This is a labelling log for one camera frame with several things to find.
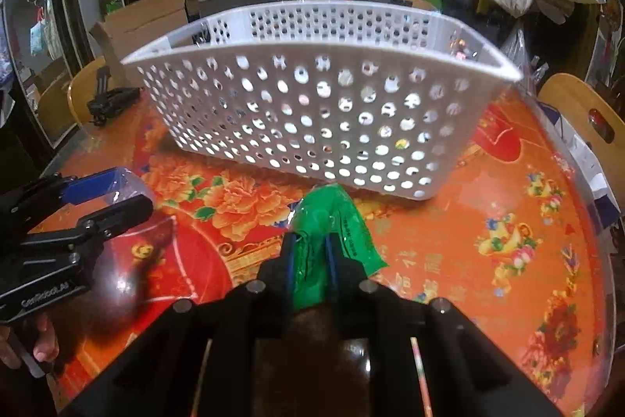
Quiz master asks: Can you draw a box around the clear plastic bag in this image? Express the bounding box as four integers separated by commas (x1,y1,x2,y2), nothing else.
104,166,155,205

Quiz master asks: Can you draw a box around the green plastic bag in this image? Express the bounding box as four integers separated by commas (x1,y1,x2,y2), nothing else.
289,184,387,311

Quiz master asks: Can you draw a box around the person left hand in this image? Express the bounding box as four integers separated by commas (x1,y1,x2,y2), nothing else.
0,313,59,369

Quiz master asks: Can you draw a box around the left wooden chair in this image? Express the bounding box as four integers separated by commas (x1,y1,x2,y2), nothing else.
67,56,112,129

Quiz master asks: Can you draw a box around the wooden chair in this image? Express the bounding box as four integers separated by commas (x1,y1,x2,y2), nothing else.
538,73,624,188
67,56,112,129

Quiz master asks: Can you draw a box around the black phone holder clamp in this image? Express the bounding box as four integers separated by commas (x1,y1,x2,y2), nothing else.
87,66,141,127

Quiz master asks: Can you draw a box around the brown cardboard box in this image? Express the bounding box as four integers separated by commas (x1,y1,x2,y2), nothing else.
89,0,188,87

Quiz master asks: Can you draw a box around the white perforated plastic basket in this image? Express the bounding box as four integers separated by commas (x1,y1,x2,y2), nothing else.
123,0,521,200

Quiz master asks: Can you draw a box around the right wooden chair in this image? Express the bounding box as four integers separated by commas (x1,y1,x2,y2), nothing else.
538,73,624,188

